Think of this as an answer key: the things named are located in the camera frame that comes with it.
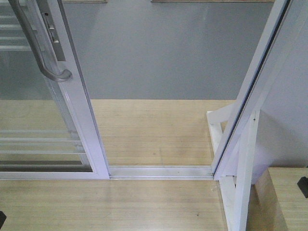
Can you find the light plywood floor platform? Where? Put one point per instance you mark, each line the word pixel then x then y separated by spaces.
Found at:
pixel 135 132

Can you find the silver door handle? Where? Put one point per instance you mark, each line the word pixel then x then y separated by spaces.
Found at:
pixel 34 44

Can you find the light wooden box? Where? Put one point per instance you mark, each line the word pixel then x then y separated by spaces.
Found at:
pixel 283 205

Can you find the aluminium door floor track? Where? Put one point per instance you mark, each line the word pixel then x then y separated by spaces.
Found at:
pixel 160 173

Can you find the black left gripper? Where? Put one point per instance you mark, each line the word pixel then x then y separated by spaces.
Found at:
pixel 2 218

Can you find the door lock plate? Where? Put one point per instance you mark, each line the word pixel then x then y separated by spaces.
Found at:
pixel 53 36

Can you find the white door frame post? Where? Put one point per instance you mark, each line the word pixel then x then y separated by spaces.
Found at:
pixel 277 40

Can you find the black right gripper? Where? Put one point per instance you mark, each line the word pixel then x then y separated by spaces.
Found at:
pixel 303 186

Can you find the white sliding glass door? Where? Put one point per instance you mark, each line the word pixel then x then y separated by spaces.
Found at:
pixel 47 129

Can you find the white wooden support brace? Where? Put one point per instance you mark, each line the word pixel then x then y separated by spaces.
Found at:
pixel 235 188

